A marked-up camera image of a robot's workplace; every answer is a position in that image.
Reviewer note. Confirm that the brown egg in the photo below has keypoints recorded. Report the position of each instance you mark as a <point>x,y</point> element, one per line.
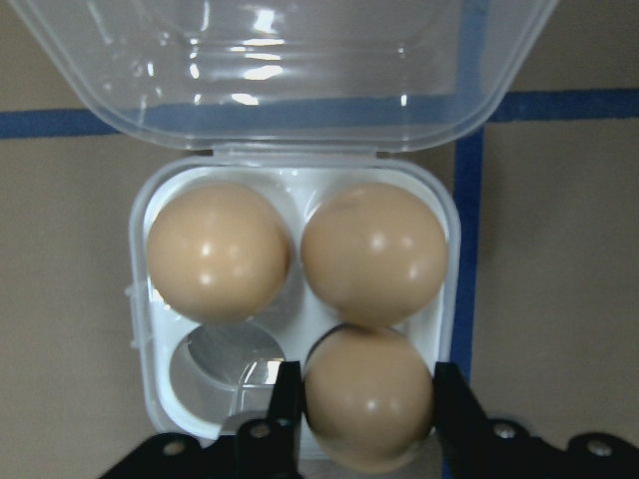
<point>219,252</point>
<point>374,254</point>
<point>369,399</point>

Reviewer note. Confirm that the clear plastic egg box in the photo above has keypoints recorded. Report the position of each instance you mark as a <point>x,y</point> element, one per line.
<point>299,75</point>

